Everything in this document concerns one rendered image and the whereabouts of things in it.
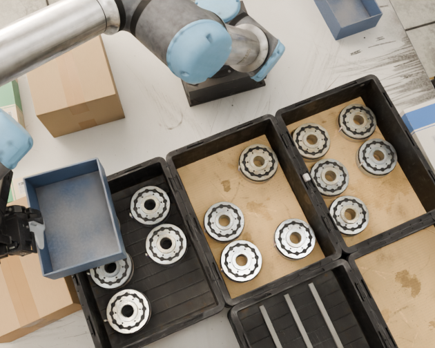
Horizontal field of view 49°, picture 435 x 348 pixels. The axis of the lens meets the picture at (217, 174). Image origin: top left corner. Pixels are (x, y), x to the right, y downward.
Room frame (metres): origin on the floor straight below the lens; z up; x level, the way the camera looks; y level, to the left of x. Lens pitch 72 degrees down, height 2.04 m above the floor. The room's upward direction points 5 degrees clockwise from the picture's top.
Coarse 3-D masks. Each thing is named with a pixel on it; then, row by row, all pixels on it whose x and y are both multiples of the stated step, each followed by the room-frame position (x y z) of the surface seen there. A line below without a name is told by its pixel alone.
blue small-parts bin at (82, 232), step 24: (72, 168) 0.28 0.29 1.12; (96, 168) 0.29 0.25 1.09; (48, 192) 0.24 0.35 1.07; (72, 192) 0.24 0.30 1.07; (96, 192) 0.25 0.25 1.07; (48, 216) 0.19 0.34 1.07; (72, 216) 0.19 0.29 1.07; (96, 216) 0.20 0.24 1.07; (48, 240) 0.14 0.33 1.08; (72, 240) 0.14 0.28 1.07; (96, 240) 0.15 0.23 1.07; (120, 240) 0.14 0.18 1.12; (48, 264) 0.09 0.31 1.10; (72, 264) 0.09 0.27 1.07; (96, 264) 0.10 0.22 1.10
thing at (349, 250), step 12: (348, 84) 0.63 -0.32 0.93; (324, 96) 0.59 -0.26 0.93; (384, 96) 0.60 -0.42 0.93; (288, 108) 0.54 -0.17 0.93; (396, 120) 0.54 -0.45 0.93; (288, 132) 0.48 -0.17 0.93; (408, 132) 0.50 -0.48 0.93; (300, 156) 0.42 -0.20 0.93; (420, 156) 0.44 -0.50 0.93; (312, 180) 0.36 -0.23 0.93; (432, 180) 0.38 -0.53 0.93; (324, 204) 0.30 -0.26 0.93; (420, 216) 0.29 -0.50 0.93; (432, 216) 0.29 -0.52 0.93; (336, 228) 0.24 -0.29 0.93; (396, 228) 0.25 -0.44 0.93; (372, 240) 0.22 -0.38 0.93; (348, 252) 0.19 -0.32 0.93
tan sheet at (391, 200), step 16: (336, 112) 0.59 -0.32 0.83; (288, 128) 0.53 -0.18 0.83; (336, 128) 0.54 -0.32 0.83; (336, 144) 0.50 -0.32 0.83; (352, 144) 0.50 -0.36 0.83; (352, 160) 0.45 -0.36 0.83; (352, 176) 0.41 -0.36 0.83; (400, 176) 0.42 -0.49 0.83; (352, 192) 0.36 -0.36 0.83; (368, 192) 0.37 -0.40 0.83; (384, 192) 0.37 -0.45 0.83; (400, 192) 0.37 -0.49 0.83; (368, 208) 0.32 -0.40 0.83; (384, 208) 0.33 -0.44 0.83; (400, 208) 0.33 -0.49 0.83; (416, 208) 0.33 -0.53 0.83; (368, 224) 0.28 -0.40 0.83; (384, 224) 0.28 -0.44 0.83; (352, 240) 0.23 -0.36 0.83
